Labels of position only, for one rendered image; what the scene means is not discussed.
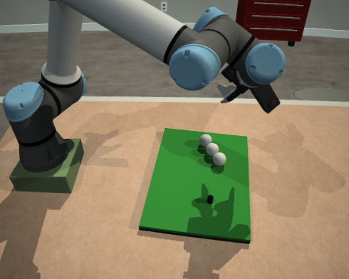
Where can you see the white ball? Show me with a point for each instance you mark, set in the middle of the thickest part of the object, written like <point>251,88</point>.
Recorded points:
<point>212,149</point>
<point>205,140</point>
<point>219,159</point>

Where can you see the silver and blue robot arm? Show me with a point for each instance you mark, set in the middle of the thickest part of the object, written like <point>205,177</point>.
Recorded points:
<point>194,56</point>

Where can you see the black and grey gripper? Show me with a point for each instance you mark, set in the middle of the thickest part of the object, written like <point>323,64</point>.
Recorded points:
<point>230,74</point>

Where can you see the green rectangular mat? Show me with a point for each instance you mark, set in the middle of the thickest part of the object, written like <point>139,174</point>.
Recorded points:
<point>178,201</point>

